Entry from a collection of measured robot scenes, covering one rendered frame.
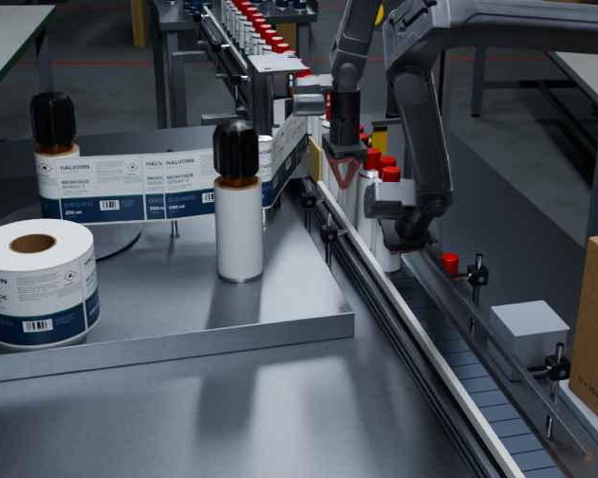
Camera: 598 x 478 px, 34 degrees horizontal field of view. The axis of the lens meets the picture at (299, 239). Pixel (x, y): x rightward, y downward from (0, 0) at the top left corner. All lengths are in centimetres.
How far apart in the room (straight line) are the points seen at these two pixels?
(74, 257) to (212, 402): 33
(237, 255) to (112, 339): 29
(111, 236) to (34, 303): 41
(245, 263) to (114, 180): 33
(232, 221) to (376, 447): 52
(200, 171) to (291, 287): 33
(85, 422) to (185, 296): 34
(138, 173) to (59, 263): 40
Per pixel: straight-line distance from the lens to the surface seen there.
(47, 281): 165
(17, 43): 397
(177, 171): 199
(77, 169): 199
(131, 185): 200
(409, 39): 127
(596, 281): 154
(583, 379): 162
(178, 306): 179
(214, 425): 157
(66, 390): 168
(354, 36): 179
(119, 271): 192
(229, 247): 183
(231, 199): 178
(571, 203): 454
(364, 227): 196
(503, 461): 139
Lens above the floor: 176
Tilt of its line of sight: 26 degrees down
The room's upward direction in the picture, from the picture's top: straight up
